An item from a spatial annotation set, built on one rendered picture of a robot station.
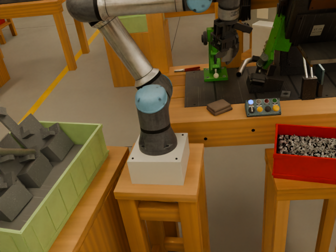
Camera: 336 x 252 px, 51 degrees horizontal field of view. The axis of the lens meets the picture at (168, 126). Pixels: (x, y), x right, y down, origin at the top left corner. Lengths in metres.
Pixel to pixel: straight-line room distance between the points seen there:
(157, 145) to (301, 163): 0.54
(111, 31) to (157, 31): 0.76
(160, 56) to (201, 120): 0.64
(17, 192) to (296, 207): 1.72
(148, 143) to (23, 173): 0.51
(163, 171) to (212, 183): 1.31
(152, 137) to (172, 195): 0.22
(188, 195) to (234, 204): 1.17
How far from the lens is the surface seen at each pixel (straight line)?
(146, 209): 1.42
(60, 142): 1.63
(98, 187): 1.50
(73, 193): 1.42
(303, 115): 1.65
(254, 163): 2.77
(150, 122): 1.26
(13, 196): 1.43
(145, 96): 1.25
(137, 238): 1.54
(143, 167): 1.31
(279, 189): 1.40
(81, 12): 1.20
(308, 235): 2.33
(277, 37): 1.71
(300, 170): 1.41
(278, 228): 1.56
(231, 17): 1.29
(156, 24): 2.04
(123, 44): 1.33
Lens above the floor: 1.75
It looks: 33 degrees down
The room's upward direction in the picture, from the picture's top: 8 degrees counter-clockwise
